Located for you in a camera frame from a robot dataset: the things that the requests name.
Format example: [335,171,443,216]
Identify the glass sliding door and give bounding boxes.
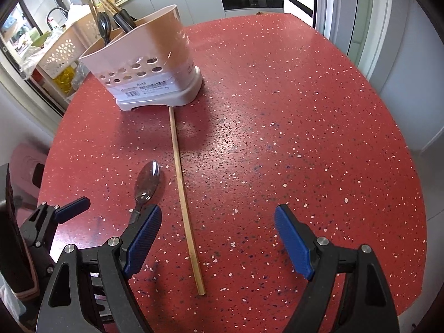
[314,0,382,67]

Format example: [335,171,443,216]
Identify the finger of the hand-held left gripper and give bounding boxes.
[19,196,91,248]

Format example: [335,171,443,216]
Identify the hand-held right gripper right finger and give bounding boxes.
[274,204,398,333]

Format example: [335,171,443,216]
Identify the clear plastic bag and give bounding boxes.
[71,60,91,90]

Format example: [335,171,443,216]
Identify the black board with wooden edge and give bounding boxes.
[0,163,39,299]

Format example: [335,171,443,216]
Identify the black kitchen faucet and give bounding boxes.
[46,6,70,31]

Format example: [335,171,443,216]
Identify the dark clear plastic spoon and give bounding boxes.
[97,11,112,46]
[129,160,161,228]
[113,9,135,32]

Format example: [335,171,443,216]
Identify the green bowl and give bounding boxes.
[29,29,53,48]

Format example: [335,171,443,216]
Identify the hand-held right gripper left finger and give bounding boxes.
[36,204,163,333]

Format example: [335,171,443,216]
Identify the dark red chair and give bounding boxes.
[10,142,53,210]

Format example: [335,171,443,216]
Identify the white plastic bag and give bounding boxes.
[66,3,91,22]

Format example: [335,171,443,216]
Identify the pink plastic utensil holder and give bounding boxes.
[79,4,203,112]

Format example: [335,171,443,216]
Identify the beige flower cutout plastic rack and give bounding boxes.
[36,17,102,95]

